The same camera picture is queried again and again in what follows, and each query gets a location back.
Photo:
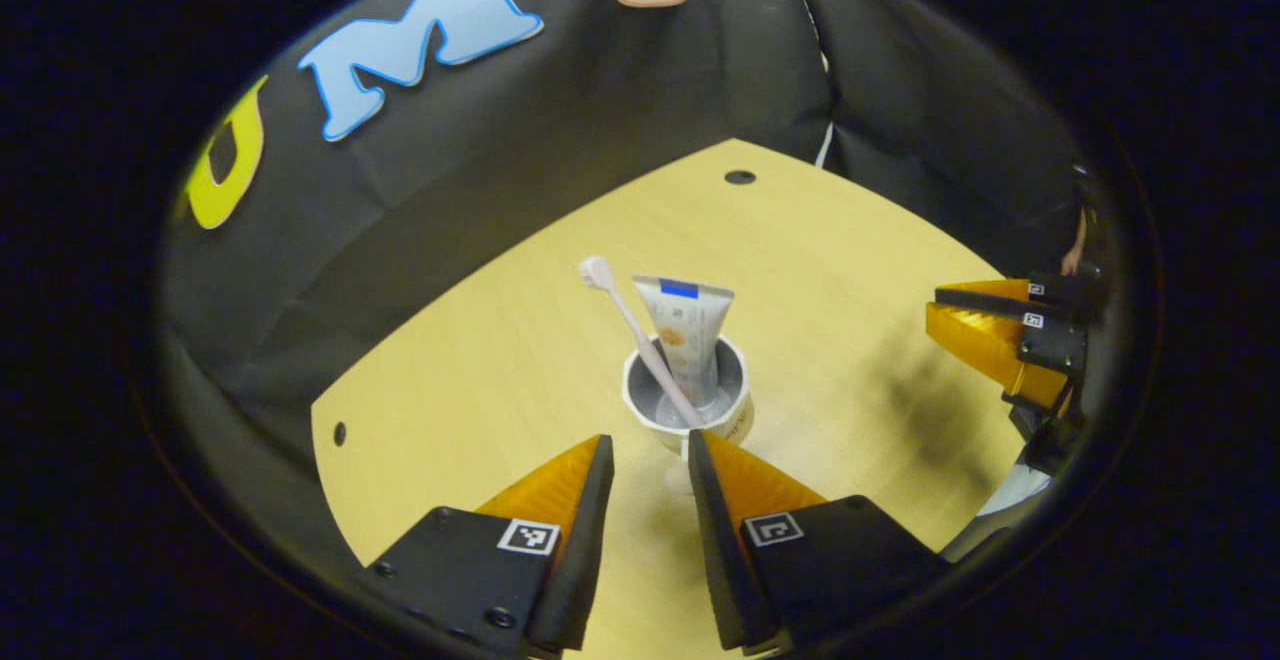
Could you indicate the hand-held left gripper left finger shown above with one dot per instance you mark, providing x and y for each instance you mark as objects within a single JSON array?
[{"x": 585, "y": 540}]

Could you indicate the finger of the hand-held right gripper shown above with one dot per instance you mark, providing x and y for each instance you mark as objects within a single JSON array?
[
  {"x": 1065, "y": 292},
  {"x": 1050, "y": 345}
]

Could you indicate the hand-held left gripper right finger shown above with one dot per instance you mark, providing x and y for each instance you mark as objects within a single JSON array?
[{"x": 715, "y": 550}]

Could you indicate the white toothbrush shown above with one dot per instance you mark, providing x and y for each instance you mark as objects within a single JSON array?
[{"x": 640, "y": 335}]

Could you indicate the white toothpaste tube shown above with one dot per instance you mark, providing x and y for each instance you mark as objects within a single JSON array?
[{"x": 685, "y": 330}]

